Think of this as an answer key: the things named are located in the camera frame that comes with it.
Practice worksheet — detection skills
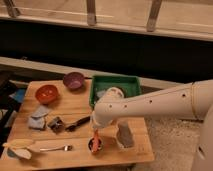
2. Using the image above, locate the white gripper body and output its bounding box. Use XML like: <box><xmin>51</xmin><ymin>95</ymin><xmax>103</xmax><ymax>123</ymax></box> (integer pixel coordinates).
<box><xmin>90</xmin><ymin>111</ymin><xmax>112</xmax><ymax>129</ymax></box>

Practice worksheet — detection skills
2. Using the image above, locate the orange red pepper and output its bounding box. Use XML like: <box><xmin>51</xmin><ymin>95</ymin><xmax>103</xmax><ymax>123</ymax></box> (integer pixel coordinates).
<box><xmin>92</xmin><ymin>130</ymin><xmax>99</xmax><ymax>153</ymax></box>

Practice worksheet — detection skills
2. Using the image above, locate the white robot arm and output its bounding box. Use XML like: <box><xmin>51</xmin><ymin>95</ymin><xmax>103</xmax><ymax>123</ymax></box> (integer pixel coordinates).
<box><xmin>91</xmin><ymin>79</ymin><xmax>213</xmax><ymax>171</ymax></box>

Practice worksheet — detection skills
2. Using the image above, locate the metal cup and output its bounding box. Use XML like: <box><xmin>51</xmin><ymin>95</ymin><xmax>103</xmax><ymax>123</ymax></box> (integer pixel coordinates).
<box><xmin>88</xmin><ymin>138</ymin><xmax>103</xmax><ymax>154</ymax></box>

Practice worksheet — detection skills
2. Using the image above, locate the grey cloth in tray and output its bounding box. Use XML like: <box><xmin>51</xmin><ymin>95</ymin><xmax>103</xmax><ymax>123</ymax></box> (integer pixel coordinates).
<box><xmin>96</xmin><ymin>90</ymin><xmax>106</xmax><ymax>99</ymax></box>

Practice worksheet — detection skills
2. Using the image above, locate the grey sponge block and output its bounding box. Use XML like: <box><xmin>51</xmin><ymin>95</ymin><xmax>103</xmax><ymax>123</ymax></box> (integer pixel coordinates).
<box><xmin>116</xmin><ymin>121</ymin><xmax>134</xmax><ymax>148</ymax></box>

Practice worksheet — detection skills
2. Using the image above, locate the green plastic tray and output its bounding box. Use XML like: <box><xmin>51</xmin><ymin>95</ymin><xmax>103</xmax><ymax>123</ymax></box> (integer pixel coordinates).
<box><xmin>89</xmin><ymin>75</ymin><xmax>142</xmax><ymax>107</ymax></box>

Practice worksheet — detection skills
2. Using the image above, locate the purple bowl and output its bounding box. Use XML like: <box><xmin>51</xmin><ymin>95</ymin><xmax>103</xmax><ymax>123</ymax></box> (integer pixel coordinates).
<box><xmin>63</xmin><ymin>72</ymin><xmax>85</xmax><ymax>90</ymax></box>

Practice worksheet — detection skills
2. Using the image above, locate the small dark metal object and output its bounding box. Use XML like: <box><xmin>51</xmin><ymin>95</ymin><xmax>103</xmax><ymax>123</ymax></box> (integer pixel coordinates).
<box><xmin>47</xmin><ymin>117</ymin><xmax>64</xmax><ymax>133</ymax></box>

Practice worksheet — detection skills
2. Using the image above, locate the metal fork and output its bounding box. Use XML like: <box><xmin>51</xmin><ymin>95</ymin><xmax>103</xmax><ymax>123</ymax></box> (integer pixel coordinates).
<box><xmin>40</xmin><ymin>145</ymin><xmax>73</xmax><ymax>152</ymax></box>

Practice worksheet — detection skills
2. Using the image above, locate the red bowl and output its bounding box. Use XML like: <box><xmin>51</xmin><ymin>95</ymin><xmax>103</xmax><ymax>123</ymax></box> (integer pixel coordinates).
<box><xmin>35</xmin><ymin>85</ymin><xmax>59</xmax><ymax>104</ymax></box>

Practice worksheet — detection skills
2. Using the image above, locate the blue grey cloth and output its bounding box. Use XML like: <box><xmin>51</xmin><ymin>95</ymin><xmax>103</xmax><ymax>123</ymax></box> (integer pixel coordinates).
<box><xmin>28</xmin><ymin>105</ymin><xmax>50</xmax><ymax>130</ymax></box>

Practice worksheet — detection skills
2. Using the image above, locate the yellow banana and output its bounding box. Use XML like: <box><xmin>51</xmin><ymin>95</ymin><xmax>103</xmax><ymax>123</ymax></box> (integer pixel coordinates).
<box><xmin>3</xmin><ymin>139</ymin><xmax>35</xmax><ymax>149</ymax></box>

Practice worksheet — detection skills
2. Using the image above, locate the black handled tool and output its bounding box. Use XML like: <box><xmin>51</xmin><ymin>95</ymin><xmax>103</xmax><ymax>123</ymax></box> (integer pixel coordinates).
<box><xmin>65</xmin><ymin>116</ymin><xmax>90</xmax><ymax>132</ymax></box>

